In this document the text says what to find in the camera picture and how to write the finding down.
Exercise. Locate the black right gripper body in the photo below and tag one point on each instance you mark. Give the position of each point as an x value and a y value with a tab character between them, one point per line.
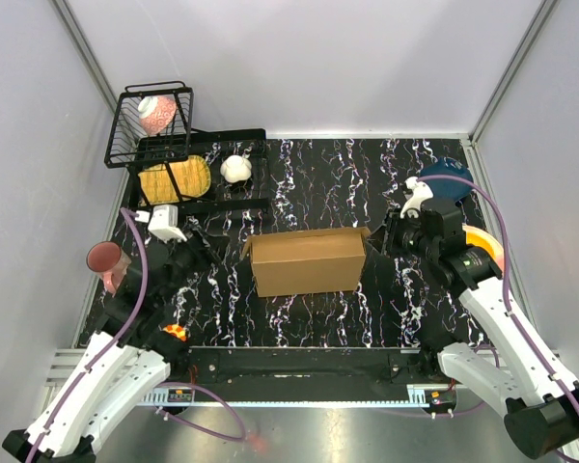
407	232

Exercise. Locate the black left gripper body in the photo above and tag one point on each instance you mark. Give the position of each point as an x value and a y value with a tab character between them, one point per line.
188	258

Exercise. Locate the brown cardboard box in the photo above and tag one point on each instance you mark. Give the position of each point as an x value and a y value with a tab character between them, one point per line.
307	262

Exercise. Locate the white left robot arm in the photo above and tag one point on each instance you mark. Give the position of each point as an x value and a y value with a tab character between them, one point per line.
133	349

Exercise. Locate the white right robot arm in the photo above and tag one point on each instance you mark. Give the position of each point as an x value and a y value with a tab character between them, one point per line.
535	394

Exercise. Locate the orange bowl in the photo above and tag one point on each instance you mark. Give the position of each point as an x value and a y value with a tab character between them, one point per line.
483	239

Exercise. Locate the pink plate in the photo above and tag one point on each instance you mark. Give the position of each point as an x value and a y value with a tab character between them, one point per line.
500	257

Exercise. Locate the dark blue bowl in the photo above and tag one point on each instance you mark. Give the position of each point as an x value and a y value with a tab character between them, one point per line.
445	188

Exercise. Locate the pink mug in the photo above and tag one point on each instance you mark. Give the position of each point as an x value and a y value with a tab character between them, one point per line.
109	262

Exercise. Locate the orange striped toy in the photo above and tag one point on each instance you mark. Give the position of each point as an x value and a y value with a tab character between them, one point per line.
176	331

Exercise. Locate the yellow woven plate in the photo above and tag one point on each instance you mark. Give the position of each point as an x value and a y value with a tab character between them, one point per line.
176	181

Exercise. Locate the pink patterned bowl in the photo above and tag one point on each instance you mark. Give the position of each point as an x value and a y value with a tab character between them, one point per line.
156	113

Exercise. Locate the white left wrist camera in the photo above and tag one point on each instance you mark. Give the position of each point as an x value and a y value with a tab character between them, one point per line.
162	222

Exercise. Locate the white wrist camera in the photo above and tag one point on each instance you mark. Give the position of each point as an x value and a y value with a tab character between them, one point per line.
416	192
162	222

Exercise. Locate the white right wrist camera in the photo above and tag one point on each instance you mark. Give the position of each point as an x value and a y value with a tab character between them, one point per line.
416	192

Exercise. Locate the black wire dish rack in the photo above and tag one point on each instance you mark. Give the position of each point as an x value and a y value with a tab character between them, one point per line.
130	148

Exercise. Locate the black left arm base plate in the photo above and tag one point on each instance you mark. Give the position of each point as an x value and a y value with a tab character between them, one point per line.
216	365

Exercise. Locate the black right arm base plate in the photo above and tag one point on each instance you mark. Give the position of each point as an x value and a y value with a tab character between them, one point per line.
417	366

